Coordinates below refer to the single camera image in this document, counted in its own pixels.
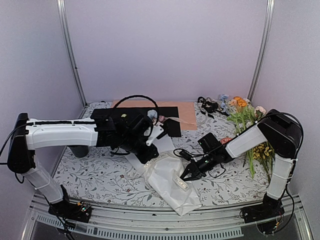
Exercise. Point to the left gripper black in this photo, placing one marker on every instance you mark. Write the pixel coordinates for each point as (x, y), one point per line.
(148, 157)

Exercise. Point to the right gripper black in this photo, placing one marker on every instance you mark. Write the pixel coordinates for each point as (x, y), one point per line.
(192, 168)

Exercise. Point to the white wrapping paper sheet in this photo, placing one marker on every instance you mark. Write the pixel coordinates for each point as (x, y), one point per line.
(181, 202)

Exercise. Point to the bouquet of fake flowers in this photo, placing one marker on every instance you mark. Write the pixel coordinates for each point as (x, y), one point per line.
(155, 117)

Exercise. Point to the cream printed ribbon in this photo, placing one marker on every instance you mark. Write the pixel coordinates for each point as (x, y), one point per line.
(161, 172)

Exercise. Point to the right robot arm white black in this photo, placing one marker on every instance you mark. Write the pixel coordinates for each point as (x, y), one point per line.
(281, 130)

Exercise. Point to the pile of fake flowers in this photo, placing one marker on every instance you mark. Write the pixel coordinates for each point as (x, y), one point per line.
(241, 112)

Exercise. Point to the dark grey cup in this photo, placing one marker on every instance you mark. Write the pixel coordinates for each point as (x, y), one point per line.
(79, 151)

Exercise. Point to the red white patterned bowl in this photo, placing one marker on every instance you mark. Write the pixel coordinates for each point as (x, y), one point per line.
(225, 140)

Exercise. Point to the floral patterned tablecloth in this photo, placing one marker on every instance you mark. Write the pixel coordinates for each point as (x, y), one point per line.
(102, 177)

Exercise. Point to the pink wrapping paper sheet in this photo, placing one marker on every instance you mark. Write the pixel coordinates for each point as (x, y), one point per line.
(186, 110)

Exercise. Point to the pile of ribbons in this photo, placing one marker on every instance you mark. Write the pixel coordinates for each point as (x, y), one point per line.
(209, 107)

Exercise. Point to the yellow small flower sprigs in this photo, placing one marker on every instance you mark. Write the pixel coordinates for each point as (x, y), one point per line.
(263, 152)

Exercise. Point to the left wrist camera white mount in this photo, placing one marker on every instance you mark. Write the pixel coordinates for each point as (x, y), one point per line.
(153, 133)

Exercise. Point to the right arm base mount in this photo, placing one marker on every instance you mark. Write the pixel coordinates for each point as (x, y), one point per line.
(269, 208)

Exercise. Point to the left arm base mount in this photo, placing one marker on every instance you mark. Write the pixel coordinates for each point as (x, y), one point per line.
(80, 211)

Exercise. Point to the aluminium front rail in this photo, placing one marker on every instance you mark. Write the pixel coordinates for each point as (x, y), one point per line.
(125, 222)

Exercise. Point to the left aluminium frame post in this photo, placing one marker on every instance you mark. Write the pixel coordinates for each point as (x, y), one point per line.
(70, 52)

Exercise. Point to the aluminium frame post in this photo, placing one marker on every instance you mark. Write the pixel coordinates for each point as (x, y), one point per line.
(270, 6)
(70, 52)

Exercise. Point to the right aluminium frame post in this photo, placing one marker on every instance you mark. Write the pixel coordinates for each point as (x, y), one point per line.
(270, 6)

